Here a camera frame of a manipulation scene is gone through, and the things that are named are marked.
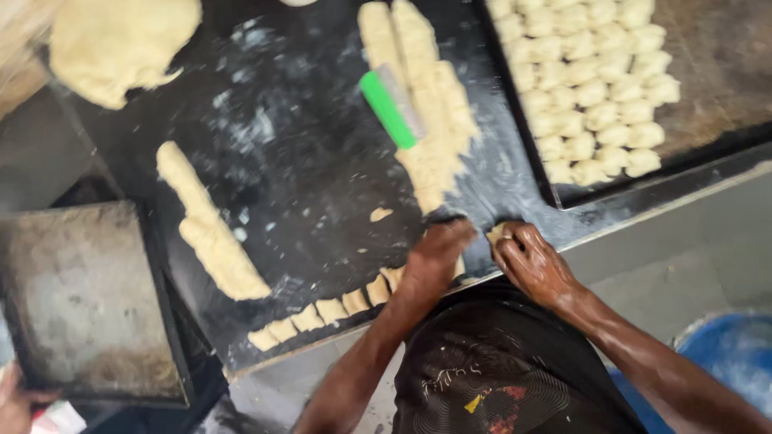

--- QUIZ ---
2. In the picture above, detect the person's left hand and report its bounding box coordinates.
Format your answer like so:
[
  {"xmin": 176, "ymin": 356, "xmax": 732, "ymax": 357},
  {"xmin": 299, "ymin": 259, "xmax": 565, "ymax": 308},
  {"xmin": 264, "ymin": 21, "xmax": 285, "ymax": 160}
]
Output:
[{"xmin": 403, "ymin": 218, "xmax": 478, "ymax": 291}]

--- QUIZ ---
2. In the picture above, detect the person's right hand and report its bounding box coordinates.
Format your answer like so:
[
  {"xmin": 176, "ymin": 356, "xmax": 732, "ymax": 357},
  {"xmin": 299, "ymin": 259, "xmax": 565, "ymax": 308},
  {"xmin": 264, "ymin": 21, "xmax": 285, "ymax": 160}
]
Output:
[{"xmin": 490, "ymin": 221, "xmax": 583, "ymax": 309}]

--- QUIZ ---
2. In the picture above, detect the person's black printed shirt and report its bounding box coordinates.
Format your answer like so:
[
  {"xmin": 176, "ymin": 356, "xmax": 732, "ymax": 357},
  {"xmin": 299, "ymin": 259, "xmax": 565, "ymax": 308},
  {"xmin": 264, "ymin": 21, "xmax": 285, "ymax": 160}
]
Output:
[{"xmin": 391, "ymin": 278, "xmax": 647, "ymax": 434}]

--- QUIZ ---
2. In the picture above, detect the long flattened dough strip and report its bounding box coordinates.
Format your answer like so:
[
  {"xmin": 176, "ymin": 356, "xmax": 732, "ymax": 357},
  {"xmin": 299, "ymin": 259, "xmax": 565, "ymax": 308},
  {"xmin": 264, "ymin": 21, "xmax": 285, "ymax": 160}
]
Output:
[{"xmin": 391, "ymin": 0, "xmax": 481, "ymax": 215}]

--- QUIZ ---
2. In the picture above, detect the row of cut dough chunks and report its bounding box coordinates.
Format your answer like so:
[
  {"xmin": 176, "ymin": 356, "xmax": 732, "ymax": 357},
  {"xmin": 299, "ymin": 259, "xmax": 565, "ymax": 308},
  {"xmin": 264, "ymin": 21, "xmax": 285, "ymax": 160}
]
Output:
[{"xmin": 248, "ymin": 256, "xmax": 466, "ymax": 353}]

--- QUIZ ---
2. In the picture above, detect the group of shaped dough balls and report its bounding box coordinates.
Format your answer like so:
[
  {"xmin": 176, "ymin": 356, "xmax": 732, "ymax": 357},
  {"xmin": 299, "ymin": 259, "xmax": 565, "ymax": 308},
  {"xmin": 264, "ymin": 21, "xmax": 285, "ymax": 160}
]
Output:
[{"xmin": 487, "ymin": 0, "xmax": 682, "ymax": 187}]

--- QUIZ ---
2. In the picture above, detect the narrow dough strip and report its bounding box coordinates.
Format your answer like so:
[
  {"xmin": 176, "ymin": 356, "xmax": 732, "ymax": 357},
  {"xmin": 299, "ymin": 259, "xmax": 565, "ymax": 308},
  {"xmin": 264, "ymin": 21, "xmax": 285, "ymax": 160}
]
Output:
[{"xmin": 357, "ymin": 1, "xmax": 406, "ymax": 82}]

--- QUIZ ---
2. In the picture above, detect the thick dough strip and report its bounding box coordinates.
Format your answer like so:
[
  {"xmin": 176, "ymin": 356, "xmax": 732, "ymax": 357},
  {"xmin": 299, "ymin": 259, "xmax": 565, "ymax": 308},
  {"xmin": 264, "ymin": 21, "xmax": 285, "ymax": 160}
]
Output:
[{"xmin": 156, "ymin": 140, "xmax": 273, "ymax": 301}]

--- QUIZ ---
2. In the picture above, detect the blue plastic basin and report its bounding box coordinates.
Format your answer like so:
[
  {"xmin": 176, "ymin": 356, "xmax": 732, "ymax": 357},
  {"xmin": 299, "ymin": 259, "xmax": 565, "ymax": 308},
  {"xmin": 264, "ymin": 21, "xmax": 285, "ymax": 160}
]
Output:
[{"xmin": 608, "ymin": 310, "xmax": 772, "ymax": 434}]

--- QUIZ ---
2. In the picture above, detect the dark baking tray with dough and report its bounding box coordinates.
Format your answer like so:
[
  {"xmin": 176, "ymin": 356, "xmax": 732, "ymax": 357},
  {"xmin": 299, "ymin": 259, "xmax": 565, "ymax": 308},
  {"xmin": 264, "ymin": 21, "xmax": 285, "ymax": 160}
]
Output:
[{"xmin": 479, "ymin": 0, "xmax": 772, "ymax": 211}]

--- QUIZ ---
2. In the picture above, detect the empty worn baking tray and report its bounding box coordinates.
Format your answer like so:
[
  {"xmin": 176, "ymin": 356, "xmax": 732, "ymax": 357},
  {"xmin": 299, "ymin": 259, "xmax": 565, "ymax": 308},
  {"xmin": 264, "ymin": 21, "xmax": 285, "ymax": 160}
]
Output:
[{"xmin": 0, "ymin": 200, "xmax": 195, "ymax": 409}]

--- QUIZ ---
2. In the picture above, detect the large dough mass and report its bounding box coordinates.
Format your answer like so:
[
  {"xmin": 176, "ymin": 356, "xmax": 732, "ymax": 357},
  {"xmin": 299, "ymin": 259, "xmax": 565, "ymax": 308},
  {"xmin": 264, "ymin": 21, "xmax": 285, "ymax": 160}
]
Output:
[{"xmin": 49, "ymin": 0, "xmax": 203, "ymax": 111}]

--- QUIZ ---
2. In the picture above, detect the green-handled dough scraper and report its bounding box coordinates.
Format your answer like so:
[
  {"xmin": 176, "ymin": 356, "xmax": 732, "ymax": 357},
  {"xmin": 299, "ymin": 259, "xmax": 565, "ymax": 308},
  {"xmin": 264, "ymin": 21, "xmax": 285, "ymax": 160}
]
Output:
[{"xmin": 359, "ymin": 65, "xmax": 427, "ymax": 150}]

